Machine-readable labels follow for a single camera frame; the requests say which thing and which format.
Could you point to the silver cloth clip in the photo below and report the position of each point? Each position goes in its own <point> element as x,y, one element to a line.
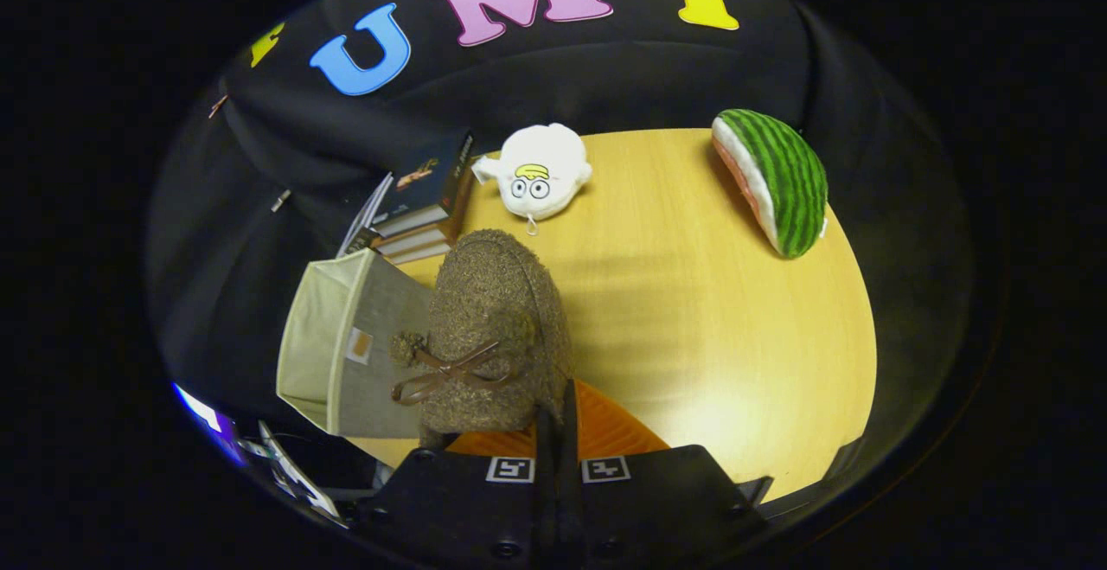
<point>280,200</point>

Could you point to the white plush toy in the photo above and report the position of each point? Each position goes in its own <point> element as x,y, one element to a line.
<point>540,168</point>

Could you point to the grey fabric storage box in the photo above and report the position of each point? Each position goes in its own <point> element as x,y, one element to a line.
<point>316,336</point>

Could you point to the copper cloth clip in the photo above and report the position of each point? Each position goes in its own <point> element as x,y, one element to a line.
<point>218,106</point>

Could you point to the white flat panel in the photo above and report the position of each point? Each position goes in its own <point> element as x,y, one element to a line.
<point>298,475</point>

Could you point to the brown cover book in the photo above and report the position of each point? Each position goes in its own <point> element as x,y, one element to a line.
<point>419,252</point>
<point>419,238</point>

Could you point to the black backdrop cloth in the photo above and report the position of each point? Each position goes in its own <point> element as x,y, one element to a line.
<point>605,77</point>

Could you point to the white portrait cover book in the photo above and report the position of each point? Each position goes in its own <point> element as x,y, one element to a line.
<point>363,215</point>

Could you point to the dark blue cover book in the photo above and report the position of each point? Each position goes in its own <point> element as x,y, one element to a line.
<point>428,181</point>

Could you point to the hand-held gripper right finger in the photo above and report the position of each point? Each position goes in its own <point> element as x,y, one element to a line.
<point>657,505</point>

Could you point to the brown fuzzy shoe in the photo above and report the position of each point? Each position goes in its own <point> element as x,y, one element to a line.
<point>497,310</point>

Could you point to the watermelon slice plush toy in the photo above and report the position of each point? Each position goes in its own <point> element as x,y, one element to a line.
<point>787,181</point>

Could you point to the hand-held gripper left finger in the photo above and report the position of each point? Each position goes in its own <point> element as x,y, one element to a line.
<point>458,509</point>

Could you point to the lit screen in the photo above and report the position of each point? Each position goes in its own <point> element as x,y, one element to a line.
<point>203,419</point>

